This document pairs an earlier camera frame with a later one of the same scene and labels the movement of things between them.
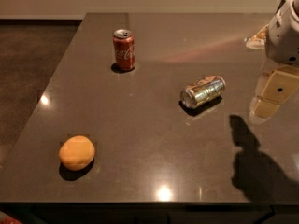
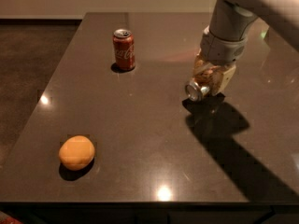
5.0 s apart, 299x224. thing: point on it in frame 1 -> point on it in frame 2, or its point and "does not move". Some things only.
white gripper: [284, 36] -> [221, 50]
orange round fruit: [77, 152] does not move
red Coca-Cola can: [124, 49] does not move
